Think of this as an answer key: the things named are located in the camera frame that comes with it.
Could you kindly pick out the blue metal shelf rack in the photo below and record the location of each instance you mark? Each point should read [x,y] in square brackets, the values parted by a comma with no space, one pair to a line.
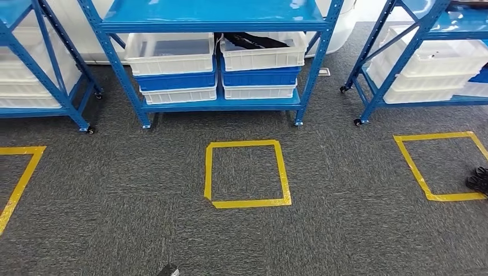
[381,85]
[49,76]
[213,15]

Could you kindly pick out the yellow floor tape square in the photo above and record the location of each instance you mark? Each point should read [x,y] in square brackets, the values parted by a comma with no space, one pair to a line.
[248,204]

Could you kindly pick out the grey floor outlet plate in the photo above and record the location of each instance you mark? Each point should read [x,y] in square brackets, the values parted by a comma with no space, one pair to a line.
[324,72]

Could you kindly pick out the black robot leg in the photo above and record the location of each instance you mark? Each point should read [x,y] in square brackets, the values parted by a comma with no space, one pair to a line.
[478,181]

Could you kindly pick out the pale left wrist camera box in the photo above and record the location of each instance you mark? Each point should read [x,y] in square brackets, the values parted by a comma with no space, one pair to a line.
[168,271]

